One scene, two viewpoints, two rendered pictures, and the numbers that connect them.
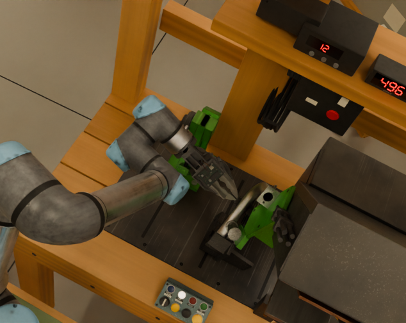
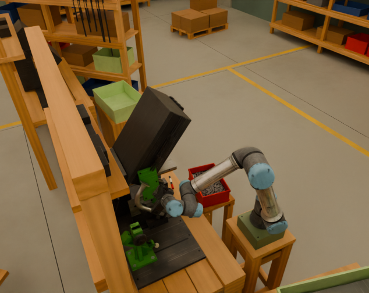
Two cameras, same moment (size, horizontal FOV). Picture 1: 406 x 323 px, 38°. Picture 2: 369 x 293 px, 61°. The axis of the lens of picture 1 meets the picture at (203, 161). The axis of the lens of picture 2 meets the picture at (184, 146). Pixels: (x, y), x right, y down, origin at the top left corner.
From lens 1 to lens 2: 171 cm
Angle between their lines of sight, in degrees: 73
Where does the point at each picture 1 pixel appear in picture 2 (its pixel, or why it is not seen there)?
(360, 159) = not seen: hidden behind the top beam
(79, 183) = (198, 281)
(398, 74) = (89, 129)
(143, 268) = (196, 227)
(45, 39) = not seen: outside the picture
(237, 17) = (117, 183)
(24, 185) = (258, 154)
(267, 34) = (113, 171)
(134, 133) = (188, 203)
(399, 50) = not seen: hidden behind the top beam
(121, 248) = (199, 238)
